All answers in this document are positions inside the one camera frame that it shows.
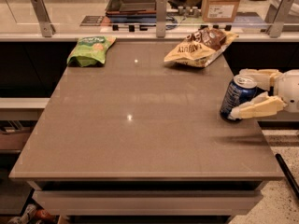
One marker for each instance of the blue pepsi can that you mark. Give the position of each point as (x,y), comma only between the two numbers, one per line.
(241,89)

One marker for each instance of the black rod on floor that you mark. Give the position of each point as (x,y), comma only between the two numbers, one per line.
(288,174)

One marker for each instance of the left metal glass bracket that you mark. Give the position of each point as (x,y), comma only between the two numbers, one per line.
(46,27)

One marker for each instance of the white drawer front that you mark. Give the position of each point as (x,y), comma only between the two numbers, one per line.
(148,203)

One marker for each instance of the yellow brown chip bag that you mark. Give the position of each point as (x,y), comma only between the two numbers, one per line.
(201,48)

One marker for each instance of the right metal glass bracket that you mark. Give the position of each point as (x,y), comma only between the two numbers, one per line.
(276,18)

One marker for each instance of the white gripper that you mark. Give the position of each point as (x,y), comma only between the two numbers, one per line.
(290,90)

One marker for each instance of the green rice chip bag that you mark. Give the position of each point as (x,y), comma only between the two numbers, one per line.
(90,50)

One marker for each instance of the cardboard box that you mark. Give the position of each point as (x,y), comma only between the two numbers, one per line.
(219,10)

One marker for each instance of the snack packages under table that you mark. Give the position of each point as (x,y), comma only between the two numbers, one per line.
(34,215)

